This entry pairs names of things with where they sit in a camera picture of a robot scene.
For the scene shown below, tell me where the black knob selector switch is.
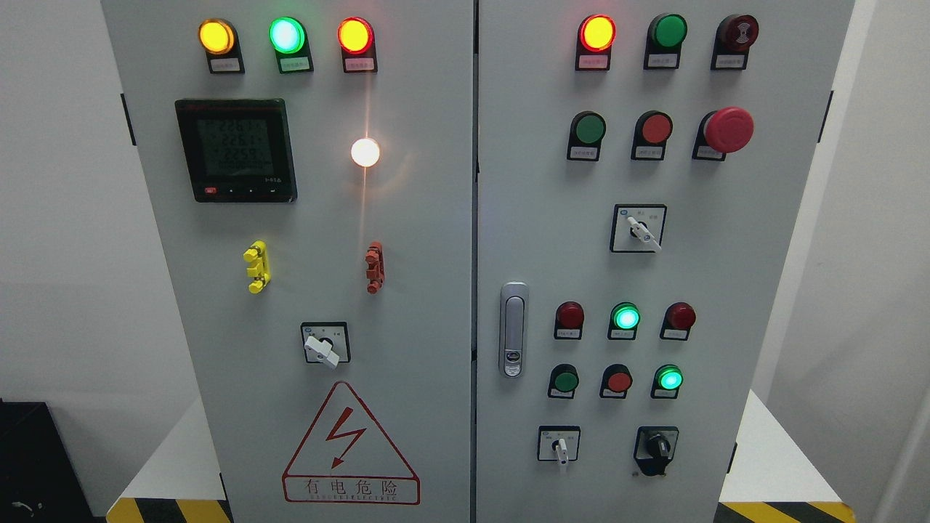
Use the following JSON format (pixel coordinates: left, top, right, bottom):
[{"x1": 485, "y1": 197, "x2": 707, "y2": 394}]
[{"x1": 632, "y1": 425, "x2": 679, "y2": 477}]

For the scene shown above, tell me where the red test terminal block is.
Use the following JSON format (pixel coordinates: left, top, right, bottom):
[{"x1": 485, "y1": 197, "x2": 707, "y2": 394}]
[{"x1": 364, "y1": 241, "x2": 385, "y2": 294}]

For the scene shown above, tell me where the dark red indicator left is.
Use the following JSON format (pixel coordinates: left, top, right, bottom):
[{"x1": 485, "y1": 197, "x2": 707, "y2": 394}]
[{"x1": 554, "y1": 301, "x2": 585, "y2": 340}]

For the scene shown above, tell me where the dark red indicator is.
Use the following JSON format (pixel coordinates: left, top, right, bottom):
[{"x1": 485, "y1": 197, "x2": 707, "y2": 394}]
[
  {"x1": 554, "y1": 301, "x2": 585, "y2": 340},
  {"x1": 660, "y1": 301, "x2": 695, "y2": 341}
]

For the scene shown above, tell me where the white lit indicator light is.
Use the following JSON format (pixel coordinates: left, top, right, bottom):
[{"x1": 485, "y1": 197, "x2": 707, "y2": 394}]
[{"x1": 351, "y1": 138, "x2": 381, "y2": 169}]

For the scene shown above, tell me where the green lit indicator middle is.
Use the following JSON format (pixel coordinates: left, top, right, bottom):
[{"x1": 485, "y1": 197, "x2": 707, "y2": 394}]
[{"x1": 607, "y1": 302, "x2": 641, "y2": 340}]

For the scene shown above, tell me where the green push button upper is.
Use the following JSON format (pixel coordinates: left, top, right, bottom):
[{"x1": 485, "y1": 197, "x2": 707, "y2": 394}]
[{"x1": 567, "y1": 110, "x2": 607, "y2": 162}]

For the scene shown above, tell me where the left grey cabinet door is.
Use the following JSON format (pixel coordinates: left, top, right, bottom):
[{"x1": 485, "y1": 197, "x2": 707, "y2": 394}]
[{"x1": 102, "y1": 1, "x2": 474, "y2": 522}]

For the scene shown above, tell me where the grey cabinet door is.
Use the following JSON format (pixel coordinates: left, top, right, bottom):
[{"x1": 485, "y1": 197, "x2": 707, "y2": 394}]
[
  {"x1": 102, "y1": 1, "x2": 474, "y2": 522},
  {"x1": 475, "y1": 1, "x2": 854, "y2": 522}
]

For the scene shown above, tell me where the red push button lower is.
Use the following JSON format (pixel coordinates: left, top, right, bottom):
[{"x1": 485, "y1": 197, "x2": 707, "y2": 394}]
[{"x1": 600, "y1": 364, "x2": 632, "y2": 400}]

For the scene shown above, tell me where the red push button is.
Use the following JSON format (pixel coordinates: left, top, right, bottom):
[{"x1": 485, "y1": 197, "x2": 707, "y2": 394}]
[
  {"x1": 600, "y1": 364, "x2": 632, "y2": 400},
  {"x1": 631, "y1": 110, "x2": 674, "y2": 161}
]

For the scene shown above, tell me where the right grey cabinet door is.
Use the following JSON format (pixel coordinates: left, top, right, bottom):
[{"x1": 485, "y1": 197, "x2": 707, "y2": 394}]
[{"x1": 475, "y1": 1, "x2": 854, "y2": 522}]

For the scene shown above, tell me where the yellow test terminal block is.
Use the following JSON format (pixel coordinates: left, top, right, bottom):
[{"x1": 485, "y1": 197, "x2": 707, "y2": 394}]
[{"x1": 243, "y1": 240, "x2": 272, "y2": 294}]

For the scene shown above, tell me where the dark red indicator right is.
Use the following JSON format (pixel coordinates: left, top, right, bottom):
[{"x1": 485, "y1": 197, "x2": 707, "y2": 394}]
[{"x1": 660, "y1": 301, "x2": 695, "y2": 341}]

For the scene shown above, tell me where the red electrical warning triangle sticker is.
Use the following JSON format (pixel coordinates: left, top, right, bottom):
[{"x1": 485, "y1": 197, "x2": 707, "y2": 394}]
[{"x1": 282, "y1": 381, "x2": 421, "y2": 506}]

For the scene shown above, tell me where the red push button upper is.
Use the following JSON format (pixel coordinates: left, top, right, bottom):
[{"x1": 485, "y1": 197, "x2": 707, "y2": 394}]
[{"x1": 631, "y1": 110, "x2": 674, "y2": 161}]

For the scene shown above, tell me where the green lit push button lower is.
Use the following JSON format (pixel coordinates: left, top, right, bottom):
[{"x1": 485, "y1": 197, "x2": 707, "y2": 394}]
[{"x1": 650, "y1": 364, "x2": 684, "y2": 400}]

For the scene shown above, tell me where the red indicator light top left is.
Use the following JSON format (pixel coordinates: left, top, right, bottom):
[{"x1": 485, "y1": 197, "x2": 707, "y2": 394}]
[{"x1": 336, "y1": 17, "x2": 378, "y2": 73}]

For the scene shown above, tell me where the black digital power meter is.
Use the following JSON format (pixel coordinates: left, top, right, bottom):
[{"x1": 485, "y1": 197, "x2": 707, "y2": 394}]
[{"x1": 174, "y1": 98, "x2": 298, "y2": 203}]

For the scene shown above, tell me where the red lit indicator top right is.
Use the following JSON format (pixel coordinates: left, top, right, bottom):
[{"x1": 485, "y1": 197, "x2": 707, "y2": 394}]
[{"x1": 575, "y1": 14, "x2": 617, "y2": 70}]

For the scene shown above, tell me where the green indicator light top left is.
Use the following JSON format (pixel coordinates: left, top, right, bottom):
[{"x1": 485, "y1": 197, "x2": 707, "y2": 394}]
[{"x1": 269, "y1": 17, "x2": 315, "y2": 74}]

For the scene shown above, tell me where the red emergency stop mushroom button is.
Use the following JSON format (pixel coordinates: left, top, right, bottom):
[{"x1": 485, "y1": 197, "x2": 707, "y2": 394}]
[{"x1": 692, "y1": 106, "x2": 755, "y2": 162}]

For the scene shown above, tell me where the green unlit indicator top right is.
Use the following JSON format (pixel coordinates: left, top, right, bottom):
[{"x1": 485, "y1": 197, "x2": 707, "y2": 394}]
[{"x1": 642, "y1": 13, "x2": 688, "y2": 70}]

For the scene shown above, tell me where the yellow indicator light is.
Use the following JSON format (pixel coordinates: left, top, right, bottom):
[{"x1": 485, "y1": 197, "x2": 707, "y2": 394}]
[{"x1": 197, "y1": 19, "x2": 245, "y2": 74}]

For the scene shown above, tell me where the red buzzer alarm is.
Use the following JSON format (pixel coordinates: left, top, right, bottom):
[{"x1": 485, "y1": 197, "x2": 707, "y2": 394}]
[{"x1": 711, "y1": 14, "x2": 759, "y2": 70}]

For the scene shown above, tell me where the black box lower left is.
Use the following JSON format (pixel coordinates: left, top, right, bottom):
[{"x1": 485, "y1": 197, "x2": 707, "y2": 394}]
[{"x1": 1, "y1": 402, "x2": 94, "y2": 522}]

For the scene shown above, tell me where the silver cabinet door handle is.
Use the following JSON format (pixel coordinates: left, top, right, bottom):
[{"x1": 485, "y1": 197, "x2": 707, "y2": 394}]
[{"x1": 498, "y1": 281, "x2": 528, "y2": 378}]

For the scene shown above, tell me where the white-handled selector switch left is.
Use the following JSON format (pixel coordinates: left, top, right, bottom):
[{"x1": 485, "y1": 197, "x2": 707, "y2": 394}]
[{"x1": 300, "y1": 321, "x2": 352, "y2": 370}]

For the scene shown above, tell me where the white-handled selector switch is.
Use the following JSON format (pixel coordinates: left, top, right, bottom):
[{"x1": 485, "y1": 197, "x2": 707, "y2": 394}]
[
  {"x1": 537, "y1": 425, "x2": 581, "y2": 474},
  {"x1": 300, "y1": 321, "x2": 352, "y2": 370},
  {"x1": 609, "y1": 204, "x2": 668, "y2": 253}
]

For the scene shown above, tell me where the white-handled selector switch upper right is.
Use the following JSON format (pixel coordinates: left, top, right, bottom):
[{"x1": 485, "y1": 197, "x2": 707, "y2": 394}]
[{"x1": 609, "y1": 204, "x2": 668, "y2": 253}]

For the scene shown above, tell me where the white-handled selector switch lower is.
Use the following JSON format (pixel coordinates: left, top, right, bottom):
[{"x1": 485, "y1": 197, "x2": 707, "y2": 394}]
[{"x1": 537, "y1": 425, "x2": 581, "y2": 474}]

